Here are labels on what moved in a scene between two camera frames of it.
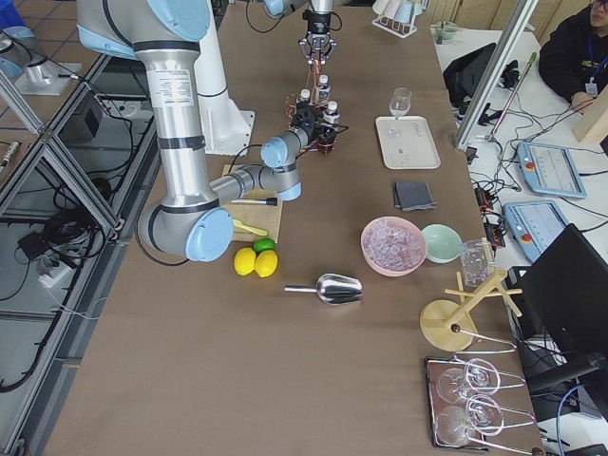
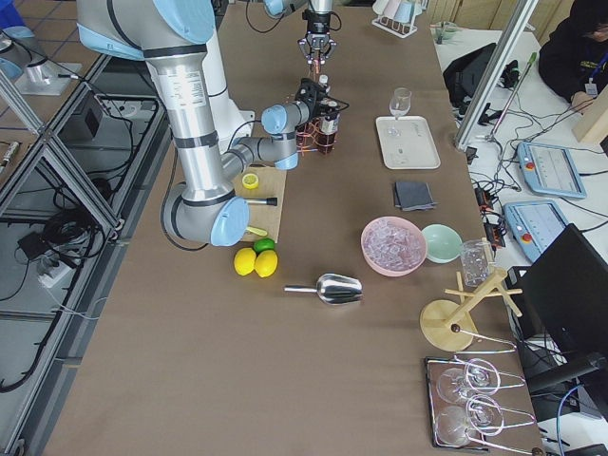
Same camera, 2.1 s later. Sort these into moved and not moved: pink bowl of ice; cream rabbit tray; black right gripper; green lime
Moved: black right gripper
Not moved: green lime; cream rabbit tray; pink bowl of ice
